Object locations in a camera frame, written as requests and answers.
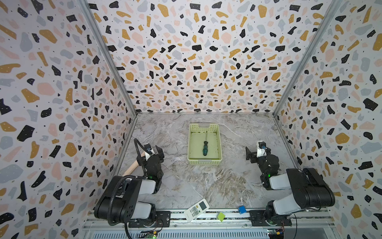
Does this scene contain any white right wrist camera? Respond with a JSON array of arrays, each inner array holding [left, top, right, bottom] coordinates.
[[257, 141, 267, 158]]

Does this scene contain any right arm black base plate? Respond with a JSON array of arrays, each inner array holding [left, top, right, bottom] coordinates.
[[249, 210, 292, 227]]

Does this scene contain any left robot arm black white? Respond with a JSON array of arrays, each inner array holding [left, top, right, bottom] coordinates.
[[94, 146, 165, 227]]

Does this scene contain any wooden hammer handle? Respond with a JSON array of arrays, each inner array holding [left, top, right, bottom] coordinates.
[[121, 158, 144, 176]]

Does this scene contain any blue cube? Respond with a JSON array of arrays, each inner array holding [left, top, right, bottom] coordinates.
[[238, 206, 247, 214]]

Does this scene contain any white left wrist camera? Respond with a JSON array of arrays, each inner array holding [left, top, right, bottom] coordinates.
[[144, 143, 155, 155]]

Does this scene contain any light green plastic basket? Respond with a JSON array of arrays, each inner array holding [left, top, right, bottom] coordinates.
[[187, 123, 222, 166]]

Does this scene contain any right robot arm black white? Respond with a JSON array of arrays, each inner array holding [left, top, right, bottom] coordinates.
[[245, 141, 335, 224]]

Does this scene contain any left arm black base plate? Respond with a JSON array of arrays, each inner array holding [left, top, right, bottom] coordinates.
[[128, 211, 171, 229]]

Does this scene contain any green sticky note block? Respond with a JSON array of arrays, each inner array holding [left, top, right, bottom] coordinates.
[[217, 212, 225, 222]]

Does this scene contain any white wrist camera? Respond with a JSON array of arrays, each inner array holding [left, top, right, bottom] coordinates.
[[144, 143, 155, 155], [257, 141, 267, 158]]

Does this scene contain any green black screwdriver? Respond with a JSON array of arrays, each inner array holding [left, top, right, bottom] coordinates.
[[203, 132, 208, 156]]

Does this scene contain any white remote control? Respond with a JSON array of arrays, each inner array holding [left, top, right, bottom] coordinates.
[[184, 199, 210, 223]]

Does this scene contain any aluminium mounting rail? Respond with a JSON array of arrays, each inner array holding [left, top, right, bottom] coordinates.
[[79, 208, 340, 239]]

